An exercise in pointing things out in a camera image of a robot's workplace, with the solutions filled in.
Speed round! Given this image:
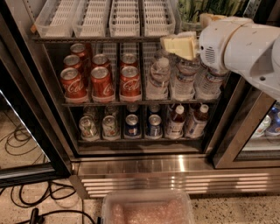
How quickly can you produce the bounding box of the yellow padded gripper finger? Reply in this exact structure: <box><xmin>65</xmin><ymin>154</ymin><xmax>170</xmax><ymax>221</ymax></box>
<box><xmin>199</xmin><ymin>13</ymin><xmax>226</xmax><ymax>28</ymax></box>
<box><xmin>160</xmin><ymin>31</ymin><xmax>199</xmax><ymax>60</ymax></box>

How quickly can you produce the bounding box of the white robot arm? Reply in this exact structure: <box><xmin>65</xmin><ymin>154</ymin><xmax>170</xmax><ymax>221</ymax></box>
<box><xmin>160</xmin><ymin>13</ymin><xmax>280</xmax><ymax>101</ymax></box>

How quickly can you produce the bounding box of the white shelf tray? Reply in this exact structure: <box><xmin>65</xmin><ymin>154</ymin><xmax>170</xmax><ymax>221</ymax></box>
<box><xmin>72</xmin><ymin>0</ymin><xmax>110</xmax><ymax>38</ymax></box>
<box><xmin>109</xmin><ymin>0</ymin><xmax>140</xmax><ymax>37</ymax></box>
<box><xmin>35</xmin><ymin>0</ymin><xmax>80</xmax><ymax>39</ymax></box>
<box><xmin>143</xmin><ymin>0</ymin><xmax>176</xmax><ymax>37</ymax></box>

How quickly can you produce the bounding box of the red cola can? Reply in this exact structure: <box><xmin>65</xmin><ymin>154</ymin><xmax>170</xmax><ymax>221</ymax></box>
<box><xmin>120</xmin><ymin>53</ymin><xmax>138</xmax><ymax>67</ymax></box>
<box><xmin>60</xmin><ymin>67</ymin><xmax>88</xmax><ymax>103</ymax></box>
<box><xmin>63</xmin><ymin>55</ymin><xmax>84</xmax><ymax>74</ymax></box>
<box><xmin>91</xmin><ymin>53</ymin><xmax>111</xmax><ymax>70</ymax></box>
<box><xmin>91</xmin><ymin>66</ymin><xmax>114</xmax><ymax>102</ymax></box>
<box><xmin>120</xmin><ymin>66</ymin><xmax>141</xmax><ymax>102</ymax></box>
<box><xmin>70</xmin><ymin>43</ymin><xmax>88</xmax><ymax>60</ymax></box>

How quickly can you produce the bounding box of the red cola can front right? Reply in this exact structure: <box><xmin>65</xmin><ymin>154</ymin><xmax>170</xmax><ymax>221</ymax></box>
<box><xmin>120</xmin><ymin>66</ymin><xmax>141</xmax><ymax>102</ymax></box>

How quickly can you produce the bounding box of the steel fridge door right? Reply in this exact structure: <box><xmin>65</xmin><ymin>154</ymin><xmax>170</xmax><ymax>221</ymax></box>
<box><xmin>206</xmin><ymin>73</ymin><xmax>280</xmax><ymax>169</ymax></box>

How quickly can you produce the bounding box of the blue pepsi can right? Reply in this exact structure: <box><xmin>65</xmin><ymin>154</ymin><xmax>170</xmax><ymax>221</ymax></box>
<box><xmin>146</xmin><ymin>115</ymin><xmax>162</xmax><ymax>139</ymax></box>

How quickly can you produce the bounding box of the blue pepsi can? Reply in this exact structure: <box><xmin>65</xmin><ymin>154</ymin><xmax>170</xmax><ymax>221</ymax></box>
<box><xmin>124</xmin><ymin>114</ymin><xmax>140</xmax><ymax>138</ymax></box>
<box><xmin>146</xmin><ymin>115</ymin><xmax>162</xmax><ymax>139</ymax></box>

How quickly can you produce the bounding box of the red cola can front middle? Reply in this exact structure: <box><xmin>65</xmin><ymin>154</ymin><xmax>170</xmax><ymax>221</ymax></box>
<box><xmin>91</xmin><ymin>66</ymin><xmax>114</xmax><ymax>102</ymax></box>

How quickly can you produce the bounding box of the blue pepsi can left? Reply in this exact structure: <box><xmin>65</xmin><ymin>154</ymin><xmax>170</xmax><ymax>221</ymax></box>
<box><xmin>124</xmin><ymin>114</ymin><xmax>140</xmax><ymax>138</ymax></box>

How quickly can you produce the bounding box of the red cola can back left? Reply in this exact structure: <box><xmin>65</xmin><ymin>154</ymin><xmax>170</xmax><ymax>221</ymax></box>
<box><xmin>70</xmin><ymin>43</ymin><xmax>88</xmax><ymax>60</ymax></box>

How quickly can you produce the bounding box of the silver green can front right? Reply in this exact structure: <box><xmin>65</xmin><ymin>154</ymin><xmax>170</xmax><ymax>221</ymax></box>
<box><xmin>102</xmin><ymin>115</ymin><xmax>120</xmax><ymax>140</ymax></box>

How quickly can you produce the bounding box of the silver green can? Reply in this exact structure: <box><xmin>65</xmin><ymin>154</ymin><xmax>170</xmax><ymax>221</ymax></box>
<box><xmin>102</xmin><ymin>115</ymin><xmax>120</xmax><ymax>140</ymax></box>
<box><xmin>79</xmin><ymin>115</ymin><xmax>99</xmax><ymax>141</ymax></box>

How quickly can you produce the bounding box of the red cola can front left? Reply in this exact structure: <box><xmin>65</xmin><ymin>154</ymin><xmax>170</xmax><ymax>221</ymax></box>
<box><xmin>60</xmin><ymin>67</ymin><xmax>88</xmax><ymax>103</ymax></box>

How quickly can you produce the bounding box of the blue can behind right door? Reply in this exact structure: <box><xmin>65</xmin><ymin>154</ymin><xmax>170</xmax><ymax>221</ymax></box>
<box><xmin>265</xmin><ymin>102</ymin><xmax>280</xmax><ymax>137</ymax></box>

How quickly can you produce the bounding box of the silver green can front left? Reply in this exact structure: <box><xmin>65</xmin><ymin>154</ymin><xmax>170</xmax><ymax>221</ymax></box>
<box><xmin>79</xmin><ymin>115</ymin><xmax>99</xmax><ymax>141</ymax></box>

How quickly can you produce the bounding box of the steel fridge base grille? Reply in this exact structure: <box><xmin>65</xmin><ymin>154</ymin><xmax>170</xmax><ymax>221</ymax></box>
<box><xmin>70</xmin><ymin>155</ymin><xmax>280</xmax><ymax>199</ymax></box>

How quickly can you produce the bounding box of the glass fridge door left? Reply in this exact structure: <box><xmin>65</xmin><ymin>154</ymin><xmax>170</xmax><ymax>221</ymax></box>
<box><xmin>0</xmin><ymin>17</ymin><xmax>70</xmax><ymax>187</ymax></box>

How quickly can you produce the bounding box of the water bottle front middle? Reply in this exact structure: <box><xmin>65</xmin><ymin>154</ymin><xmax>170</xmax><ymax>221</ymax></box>
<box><xmin>171</xmin><ymin>59</ymin><xmax>200</xmax><ymax>102</ymax></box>

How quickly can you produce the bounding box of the water bottle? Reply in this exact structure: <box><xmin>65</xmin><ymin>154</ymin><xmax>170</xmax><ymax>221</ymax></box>
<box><xmin>195</xmin><ymin>67</ymin><xmax>228</xmax><ymax>100</ymax></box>
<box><xmin>146</xmin><ymin>57</ymin><xmax>171</xmax><ymax>100</ymax></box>
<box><xmin>171</xmin><ymin>59</ymin><xmax>200</xmax><ymax>102</ymax></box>

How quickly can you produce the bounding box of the water bottle front right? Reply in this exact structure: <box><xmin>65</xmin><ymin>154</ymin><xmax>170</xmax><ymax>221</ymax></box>
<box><xmin>195</xmin><ymin>67</ymin><xmax>228</xmax><ymax>100</ymax></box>

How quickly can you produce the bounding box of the water bottle front left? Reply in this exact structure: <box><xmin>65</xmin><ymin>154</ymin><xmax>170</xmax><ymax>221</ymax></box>
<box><xmin>146</xmin><ymin>57</ymin><xmax>171</xmax><ymax>100</ymax></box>

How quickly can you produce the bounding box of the tea bottle right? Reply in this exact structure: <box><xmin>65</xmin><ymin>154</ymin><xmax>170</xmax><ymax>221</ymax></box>
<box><xmin>185</xmin><ymin>104</ymin><xmax>209</xmax><ymax>138</ymax></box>

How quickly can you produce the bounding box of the tea bottle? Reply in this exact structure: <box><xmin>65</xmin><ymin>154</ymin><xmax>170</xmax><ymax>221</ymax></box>
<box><xmin>185</xmin><ymin>104</ymin><xmax>209</xmax><ymax>138</ymax></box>
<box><xmin>165</xmin><ymin>105</ymin><xmax>186</xmax><ymax>139</ymax></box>

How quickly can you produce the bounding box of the tea bottle left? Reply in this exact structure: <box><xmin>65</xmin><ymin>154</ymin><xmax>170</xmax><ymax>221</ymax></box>
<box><xmin>165</xmin><ymin>105</ymin><xmax>186</xmax><ymax>139</ymax></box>

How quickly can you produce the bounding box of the clear plastic bin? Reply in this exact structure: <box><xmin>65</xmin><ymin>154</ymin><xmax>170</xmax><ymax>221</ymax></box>
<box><xmin>101</xmin><ymin>189</ymin><xmax>195</xmax><ymax>224</ymax></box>

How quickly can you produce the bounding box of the black floor cable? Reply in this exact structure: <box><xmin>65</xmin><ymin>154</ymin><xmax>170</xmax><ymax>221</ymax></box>
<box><xmin>0</xmin><ymin>180</ymin><xmax>97</xmax><ymax>224</ymax></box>

